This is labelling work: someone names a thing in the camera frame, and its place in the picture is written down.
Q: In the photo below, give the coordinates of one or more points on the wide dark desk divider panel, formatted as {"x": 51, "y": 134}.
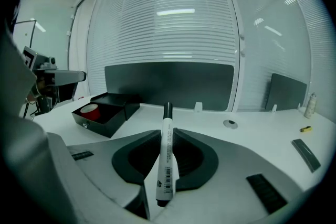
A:
{"x": 170, "y": 86}

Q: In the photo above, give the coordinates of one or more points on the black-framed whiteboard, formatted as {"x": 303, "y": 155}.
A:
{"x": 23, "y": 31}

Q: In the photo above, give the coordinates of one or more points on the small white bottle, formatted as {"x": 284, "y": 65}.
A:
{"x": 309, "y": 107}

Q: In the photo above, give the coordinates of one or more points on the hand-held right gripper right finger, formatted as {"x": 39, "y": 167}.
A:
{"x": 231, "y": 186}

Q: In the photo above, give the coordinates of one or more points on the small black rectangular block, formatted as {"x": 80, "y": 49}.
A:
{"x": 305, "y": 154}

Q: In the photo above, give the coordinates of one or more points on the person's left forearm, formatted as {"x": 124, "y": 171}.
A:
{"x": 31, "y": 97}

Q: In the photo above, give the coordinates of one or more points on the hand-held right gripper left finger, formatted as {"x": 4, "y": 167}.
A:
{"x": 105, "y": 165}

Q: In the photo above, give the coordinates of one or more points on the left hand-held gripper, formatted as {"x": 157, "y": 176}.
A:
{"x": 29, "y": 56}

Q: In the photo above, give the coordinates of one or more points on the black box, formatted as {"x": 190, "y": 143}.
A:
{"x": 113, "y": 123}

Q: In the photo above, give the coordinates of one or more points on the narrow dark desk divider panel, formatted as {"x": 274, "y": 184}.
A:
{"x": 286, "y": 91}

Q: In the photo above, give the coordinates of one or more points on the black white marker pen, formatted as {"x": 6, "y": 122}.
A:
{"x": 166, "y": 152}

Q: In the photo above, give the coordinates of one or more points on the small yellow black object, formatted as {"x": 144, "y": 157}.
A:
{"x": 306, "y": 128}

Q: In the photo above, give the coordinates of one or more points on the red tape roll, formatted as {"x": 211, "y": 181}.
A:
{"x": 90, "y": 112}

